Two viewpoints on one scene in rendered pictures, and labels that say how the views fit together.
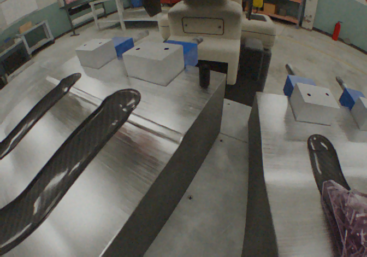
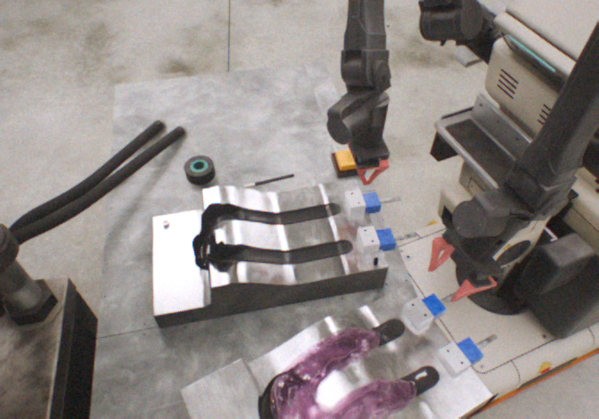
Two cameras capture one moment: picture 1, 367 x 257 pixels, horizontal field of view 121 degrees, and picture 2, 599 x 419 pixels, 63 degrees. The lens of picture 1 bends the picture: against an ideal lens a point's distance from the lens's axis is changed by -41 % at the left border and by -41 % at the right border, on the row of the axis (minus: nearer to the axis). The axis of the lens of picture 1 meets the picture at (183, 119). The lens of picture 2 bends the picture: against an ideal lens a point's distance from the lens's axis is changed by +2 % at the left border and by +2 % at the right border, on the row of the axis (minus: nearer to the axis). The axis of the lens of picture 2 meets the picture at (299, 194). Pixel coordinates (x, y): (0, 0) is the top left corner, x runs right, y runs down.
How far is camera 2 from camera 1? 0.93 m
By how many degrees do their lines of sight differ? 30
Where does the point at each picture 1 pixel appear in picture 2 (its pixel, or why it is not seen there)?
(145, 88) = (356, 248)
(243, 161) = not seen: hidden behind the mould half
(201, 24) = not seen: hidden behind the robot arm
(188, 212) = (335, 301)
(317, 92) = (421, 308)
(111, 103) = (340, 243)
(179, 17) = (469, 175)
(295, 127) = (397, 310)
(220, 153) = (371, 295)
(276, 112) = (398, 299)
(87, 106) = (332, 236)
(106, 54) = (358, 210)
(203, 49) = not seen: hidden behind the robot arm
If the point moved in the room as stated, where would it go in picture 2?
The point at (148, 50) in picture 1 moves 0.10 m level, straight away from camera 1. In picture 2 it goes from (366, 235) to (389, 206)
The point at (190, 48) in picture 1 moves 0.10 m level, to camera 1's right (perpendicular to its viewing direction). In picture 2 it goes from (389, 244) to (427, 272)
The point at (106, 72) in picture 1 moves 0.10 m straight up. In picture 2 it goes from (350, 223) to (355, 194)
